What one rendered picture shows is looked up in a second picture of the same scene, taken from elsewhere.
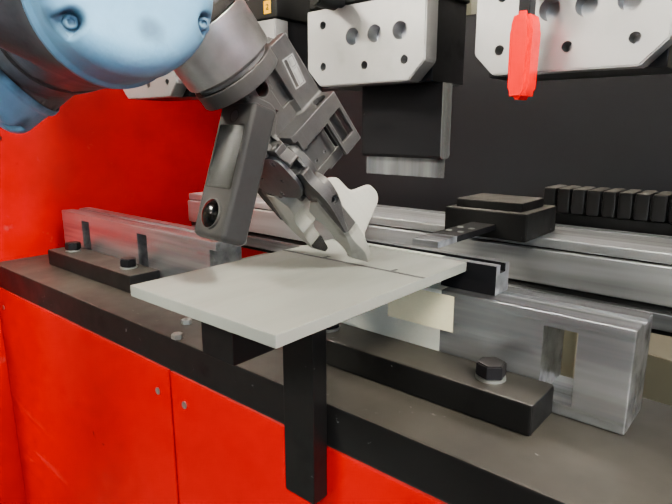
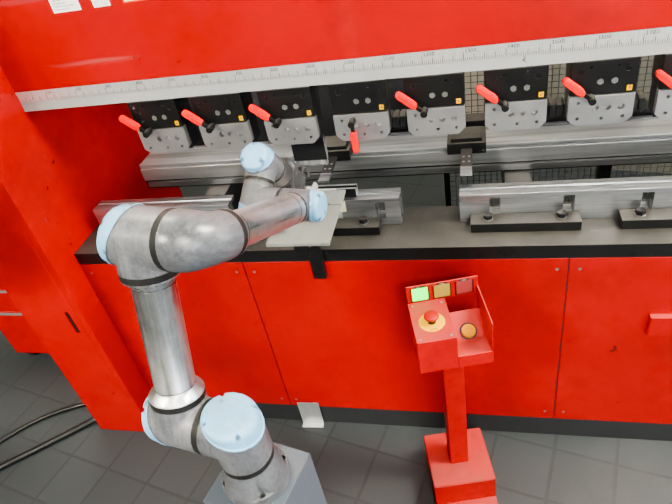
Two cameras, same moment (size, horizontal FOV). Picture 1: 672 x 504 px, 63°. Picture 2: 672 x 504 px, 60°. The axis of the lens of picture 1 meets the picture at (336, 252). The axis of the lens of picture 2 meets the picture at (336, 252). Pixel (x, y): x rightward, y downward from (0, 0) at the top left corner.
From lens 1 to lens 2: 1.24 m
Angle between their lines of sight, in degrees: 32
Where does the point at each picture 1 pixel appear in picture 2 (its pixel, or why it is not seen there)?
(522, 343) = (369, 208)
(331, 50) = (278, 134)
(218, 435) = (275, 275)
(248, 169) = not seen: hidden behind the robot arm
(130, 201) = (105, 183)
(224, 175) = not seen: hidden behind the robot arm
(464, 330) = (350, 210)
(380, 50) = (300, 134)
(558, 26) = (360, 129)
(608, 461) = (400, 233)
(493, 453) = (374, 243)
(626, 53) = (380, 135)
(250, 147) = not seen: hidden behind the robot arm
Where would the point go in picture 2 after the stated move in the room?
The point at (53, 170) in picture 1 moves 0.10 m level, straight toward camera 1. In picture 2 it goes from (72, 189) to (90, 194)
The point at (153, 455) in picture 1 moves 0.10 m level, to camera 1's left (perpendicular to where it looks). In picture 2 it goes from (238, 296) to (210, 309)
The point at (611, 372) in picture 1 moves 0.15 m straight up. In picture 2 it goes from (395, 209) to (389, 166)
